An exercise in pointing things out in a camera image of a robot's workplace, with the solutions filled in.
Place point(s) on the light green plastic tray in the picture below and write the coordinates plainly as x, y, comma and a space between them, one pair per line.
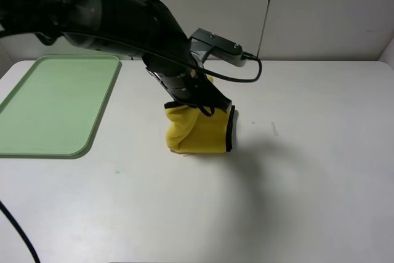
54, 111

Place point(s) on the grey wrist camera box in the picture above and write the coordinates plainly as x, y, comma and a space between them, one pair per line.
204, 44

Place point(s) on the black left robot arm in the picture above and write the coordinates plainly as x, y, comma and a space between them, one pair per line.
145, 29

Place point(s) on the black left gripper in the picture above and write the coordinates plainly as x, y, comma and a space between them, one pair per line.
186, 85

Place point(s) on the yellow towel with black trim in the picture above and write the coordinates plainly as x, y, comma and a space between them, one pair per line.
193, 132

